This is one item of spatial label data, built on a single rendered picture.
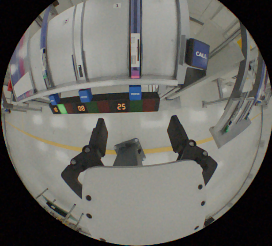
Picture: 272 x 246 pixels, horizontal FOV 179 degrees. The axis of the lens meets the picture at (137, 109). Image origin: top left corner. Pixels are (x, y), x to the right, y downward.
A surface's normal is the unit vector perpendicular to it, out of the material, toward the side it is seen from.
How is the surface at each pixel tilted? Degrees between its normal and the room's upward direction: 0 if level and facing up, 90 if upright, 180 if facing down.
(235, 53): 90
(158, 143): 0
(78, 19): 42
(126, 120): 0
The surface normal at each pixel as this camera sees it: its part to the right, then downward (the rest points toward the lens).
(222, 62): -1.00, 0.07
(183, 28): 0.06, 0.61
